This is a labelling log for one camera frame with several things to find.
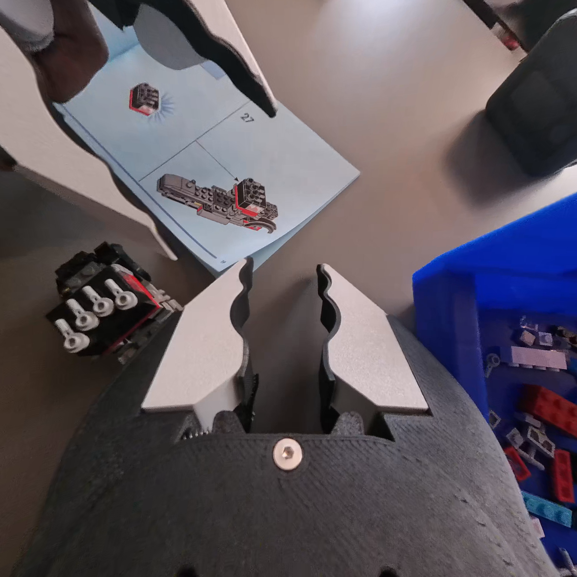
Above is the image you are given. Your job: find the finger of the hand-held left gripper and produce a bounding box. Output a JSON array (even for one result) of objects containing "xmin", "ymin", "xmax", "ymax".
[
  {"xmin": 90, "ymin": 0, "xmax": 278, "ymax": 119},
  {"xmin": 0, "ymin": 27, "xmax": 179, "ymax": 261}
]

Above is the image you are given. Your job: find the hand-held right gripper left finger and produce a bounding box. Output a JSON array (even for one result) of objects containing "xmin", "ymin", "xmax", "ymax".
[{"xmin": 141, "ymin": 257, "xmax": 260, "ymax": 433}]

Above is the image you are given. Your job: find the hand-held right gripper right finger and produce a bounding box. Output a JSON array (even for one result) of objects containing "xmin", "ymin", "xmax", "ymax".
[{"xmin": 317, "ymin": 264, "xmax": 429, "ymax": 437}]

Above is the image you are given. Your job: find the black toy brick model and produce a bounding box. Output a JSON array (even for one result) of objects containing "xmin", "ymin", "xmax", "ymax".
[{"xmin": 45, "ymin": 242, "xmax": 183, "ymax": 363}]

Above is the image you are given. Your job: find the light blue instruction booklet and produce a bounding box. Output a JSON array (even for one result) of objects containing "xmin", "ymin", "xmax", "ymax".
[{"xmin": 53, "ymin": 5, "xmax": 360, "ymax": 273}]

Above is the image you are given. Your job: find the blue plastic bin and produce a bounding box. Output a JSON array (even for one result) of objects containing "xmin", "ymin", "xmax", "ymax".
[{"xmin": 412, "ymin": 194, "xmax": 577, "ymax": 577}]

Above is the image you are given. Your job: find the pile of toy bricks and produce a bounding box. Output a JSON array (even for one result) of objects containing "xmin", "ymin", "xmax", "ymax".
[{"xmin": 484, "ymin": 316, "xmax": 577, "ymax": 573}]

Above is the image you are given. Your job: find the dark blurred object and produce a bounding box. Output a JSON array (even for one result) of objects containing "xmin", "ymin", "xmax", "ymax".
[{"xmin": 462, "ymin": 0, "xmax": 529, "ymax": 51}]

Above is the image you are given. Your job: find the black case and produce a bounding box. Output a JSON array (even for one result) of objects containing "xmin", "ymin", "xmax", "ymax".
[{"xmin": 484, "ymin": 9, "xmax": 577, "ymax": 177}]

